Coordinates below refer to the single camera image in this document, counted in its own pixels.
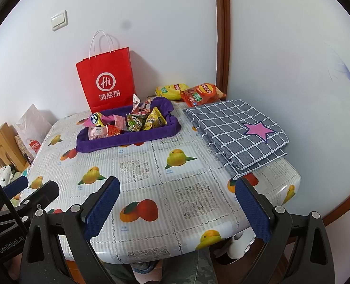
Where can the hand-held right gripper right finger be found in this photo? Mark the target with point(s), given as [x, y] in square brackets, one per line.
[252, 213]

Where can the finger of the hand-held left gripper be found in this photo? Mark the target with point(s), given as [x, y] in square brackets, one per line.
[15, 185]
[41, 193]

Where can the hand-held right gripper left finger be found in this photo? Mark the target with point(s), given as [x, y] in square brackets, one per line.
[103, 204]

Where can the purple cloth tray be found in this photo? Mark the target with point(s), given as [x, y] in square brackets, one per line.
[127, 142]

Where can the white snack packet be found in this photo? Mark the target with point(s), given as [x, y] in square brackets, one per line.
[98, 132]

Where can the red snack packet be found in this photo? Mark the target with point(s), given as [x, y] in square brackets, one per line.
[114, 130]

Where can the pink yellow snack packet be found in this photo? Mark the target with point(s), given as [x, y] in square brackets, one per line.
[94, 119]

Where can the green snack packet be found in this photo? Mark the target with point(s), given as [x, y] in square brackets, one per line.
[135, 123]

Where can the pink panda snack packet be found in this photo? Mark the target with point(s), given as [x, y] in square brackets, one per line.
[143, 106]

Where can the white floral pillow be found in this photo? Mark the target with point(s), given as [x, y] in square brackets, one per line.
[3, 176]

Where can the white object under table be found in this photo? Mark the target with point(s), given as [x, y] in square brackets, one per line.
[240, 242]

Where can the patterned paper bag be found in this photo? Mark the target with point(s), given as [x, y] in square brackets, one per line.
[23, 149]

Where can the white plastic shopping bag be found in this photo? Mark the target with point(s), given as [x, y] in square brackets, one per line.
[32, 124]

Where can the fruit print tablecloth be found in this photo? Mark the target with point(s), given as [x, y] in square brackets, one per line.
[169, 189]

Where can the grey checked cloth pink star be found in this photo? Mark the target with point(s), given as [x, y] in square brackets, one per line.
[228, 130]

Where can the wooden baseboard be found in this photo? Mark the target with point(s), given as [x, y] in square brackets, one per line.
[346, 207]

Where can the red paper shopping bag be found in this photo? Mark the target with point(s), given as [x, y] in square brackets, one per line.
[106, 77]

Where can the red chip bag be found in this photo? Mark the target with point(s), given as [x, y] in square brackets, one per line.
[204, 94]

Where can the yellow chip bag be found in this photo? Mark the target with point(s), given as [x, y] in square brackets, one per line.
[169, 91]

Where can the white wall light switch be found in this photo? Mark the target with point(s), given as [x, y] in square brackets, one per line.
[59, 20]

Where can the brown wooden door frame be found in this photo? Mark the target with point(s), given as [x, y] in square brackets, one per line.
[221, 35]

